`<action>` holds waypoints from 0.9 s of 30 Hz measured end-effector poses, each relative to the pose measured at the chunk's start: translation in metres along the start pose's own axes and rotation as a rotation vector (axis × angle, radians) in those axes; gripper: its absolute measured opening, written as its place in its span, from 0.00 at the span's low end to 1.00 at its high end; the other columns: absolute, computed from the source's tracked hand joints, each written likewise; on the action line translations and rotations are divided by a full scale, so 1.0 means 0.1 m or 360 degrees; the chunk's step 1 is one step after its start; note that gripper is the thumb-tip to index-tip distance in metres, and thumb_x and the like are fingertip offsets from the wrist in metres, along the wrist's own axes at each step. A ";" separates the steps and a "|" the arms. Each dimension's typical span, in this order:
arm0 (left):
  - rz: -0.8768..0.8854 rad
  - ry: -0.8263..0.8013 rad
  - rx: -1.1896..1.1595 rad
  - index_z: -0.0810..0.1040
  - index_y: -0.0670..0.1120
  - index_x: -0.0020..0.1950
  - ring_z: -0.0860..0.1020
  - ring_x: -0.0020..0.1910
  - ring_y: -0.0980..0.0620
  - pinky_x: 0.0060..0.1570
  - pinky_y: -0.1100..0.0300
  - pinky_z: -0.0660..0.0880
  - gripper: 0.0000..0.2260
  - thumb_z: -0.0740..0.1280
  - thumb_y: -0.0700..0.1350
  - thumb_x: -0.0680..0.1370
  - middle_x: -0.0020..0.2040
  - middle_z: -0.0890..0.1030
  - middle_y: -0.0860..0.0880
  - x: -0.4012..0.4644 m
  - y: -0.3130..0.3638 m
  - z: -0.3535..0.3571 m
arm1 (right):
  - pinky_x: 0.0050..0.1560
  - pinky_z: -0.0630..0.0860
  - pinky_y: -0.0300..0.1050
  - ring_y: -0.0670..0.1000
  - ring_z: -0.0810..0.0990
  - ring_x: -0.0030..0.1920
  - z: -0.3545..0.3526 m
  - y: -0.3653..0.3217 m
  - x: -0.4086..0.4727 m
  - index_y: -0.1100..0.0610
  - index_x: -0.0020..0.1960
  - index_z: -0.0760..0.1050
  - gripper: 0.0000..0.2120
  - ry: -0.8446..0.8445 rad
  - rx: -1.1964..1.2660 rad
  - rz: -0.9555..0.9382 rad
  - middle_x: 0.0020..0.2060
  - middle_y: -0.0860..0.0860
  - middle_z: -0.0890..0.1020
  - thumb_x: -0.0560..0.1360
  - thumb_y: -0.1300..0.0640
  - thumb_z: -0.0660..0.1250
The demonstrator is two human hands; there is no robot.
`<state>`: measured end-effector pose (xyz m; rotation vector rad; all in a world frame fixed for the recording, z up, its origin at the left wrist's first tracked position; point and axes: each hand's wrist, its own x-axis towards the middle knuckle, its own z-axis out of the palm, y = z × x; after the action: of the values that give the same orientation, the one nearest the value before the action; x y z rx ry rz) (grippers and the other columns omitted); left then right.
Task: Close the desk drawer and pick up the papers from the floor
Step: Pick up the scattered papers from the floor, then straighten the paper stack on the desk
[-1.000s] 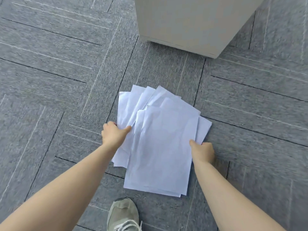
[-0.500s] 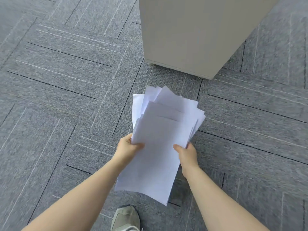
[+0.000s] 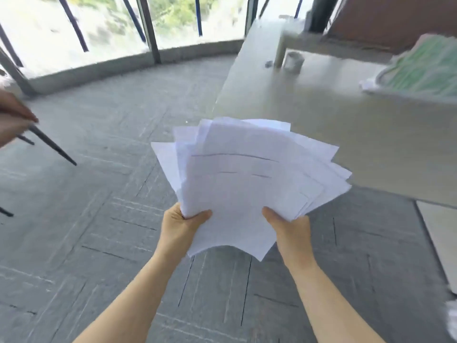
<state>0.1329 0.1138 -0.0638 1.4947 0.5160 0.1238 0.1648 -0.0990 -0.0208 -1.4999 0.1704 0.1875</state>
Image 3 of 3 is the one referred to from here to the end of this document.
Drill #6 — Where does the person's left hand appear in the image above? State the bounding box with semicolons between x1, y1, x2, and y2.
154;202;213;263

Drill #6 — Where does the person's right hand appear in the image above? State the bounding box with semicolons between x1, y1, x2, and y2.
262;207;317;272

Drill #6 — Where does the fanned stack of white paper sheets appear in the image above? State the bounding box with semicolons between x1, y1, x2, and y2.
150;117;353;262

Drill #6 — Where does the person's right forearm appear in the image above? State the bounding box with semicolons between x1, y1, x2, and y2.
285;260;387;343

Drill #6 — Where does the person's left forearm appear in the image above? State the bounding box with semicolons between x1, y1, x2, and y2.
73;246;188;343

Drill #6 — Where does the grey table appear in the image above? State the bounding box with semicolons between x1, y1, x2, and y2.
211;18;457;210

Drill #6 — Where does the grey desk riser shelf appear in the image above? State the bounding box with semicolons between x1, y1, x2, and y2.
273;18;395;70

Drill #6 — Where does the brown stool with black legs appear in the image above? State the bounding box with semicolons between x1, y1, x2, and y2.
0;88;78;217

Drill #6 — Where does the brown partition board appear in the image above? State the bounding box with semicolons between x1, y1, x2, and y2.
323;0;457;55

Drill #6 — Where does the dark metal window frame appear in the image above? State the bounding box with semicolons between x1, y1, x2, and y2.
0;0;260;97

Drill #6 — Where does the black stand post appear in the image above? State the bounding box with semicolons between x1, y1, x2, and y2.
306;0;335;33

